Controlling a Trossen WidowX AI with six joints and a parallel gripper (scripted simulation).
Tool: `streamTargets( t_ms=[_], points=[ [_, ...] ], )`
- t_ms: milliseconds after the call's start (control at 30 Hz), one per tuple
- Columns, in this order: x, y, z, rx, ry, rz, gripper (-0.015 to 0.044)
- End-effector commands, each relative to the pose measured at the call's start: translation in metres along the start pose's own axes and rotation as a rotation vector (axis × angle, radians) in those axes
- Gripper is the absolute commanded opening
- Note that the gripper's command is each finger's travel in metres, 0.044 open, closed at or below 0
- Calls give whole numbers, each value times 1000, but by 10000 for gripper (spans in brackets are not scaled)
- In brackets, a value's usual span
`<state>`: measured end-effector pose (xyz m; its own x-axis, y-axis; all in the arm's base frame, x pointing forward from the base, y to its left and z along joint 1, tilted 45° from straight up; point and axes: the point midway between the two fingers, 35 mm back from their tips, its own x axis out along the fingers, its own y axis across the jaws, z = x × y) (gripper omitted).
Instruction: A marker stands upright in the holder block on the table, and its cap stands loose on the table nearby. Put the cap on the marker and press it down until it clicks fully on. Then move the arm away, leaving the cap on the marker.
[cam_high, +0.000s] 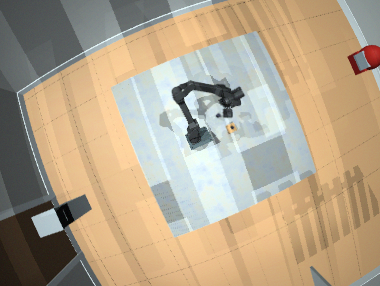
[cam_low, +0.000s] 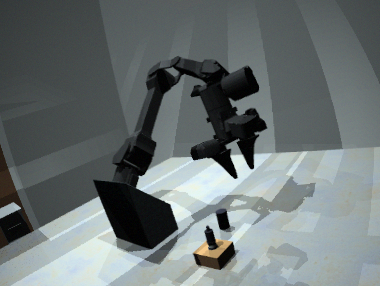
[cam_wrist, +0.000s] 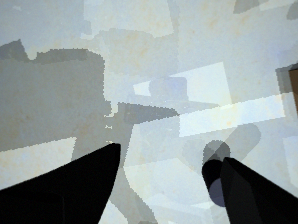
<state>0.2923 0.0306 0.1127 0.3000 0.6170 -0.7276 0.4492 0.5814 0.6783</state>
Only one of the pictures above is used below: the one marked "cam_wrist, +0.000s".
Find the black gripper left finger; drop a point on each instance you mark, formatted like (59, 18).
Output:
(75, 193)

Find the tan square block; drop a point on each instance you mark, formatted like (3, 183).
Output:
(293, 75)

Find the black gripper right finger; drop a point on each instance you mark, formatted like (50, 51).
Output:
(250, 198)

